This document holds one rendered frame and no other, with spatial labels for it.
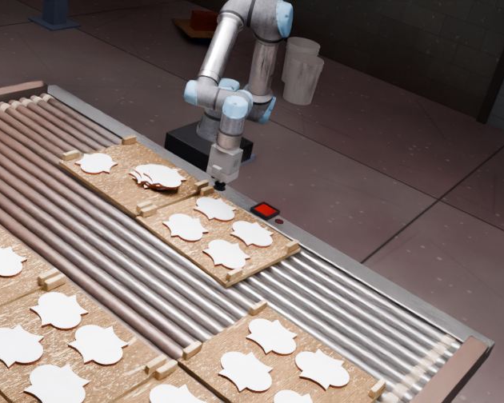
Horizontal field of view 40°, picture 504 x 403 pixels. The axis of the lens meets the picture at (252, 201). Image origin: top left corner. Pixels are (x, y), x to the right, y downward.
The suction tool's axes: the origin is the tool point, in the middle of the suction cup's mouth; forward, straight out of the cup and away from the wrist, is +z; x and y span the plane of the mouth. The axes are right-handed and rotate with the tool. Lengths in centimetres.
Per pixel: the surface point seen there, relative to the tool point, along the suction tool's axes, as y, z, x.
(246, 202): 2.6, 11.1, 16.7
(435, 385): 89, 8, -26
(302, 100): -130, 98, 334
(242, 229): 13.6, 8.0, -3.4
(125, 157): -43.3, 9.0, 3.3
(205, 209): -1.6, 8.0, -3.7
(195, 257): 11.8, 9.0, -26.4
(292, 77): -142, 81, 329
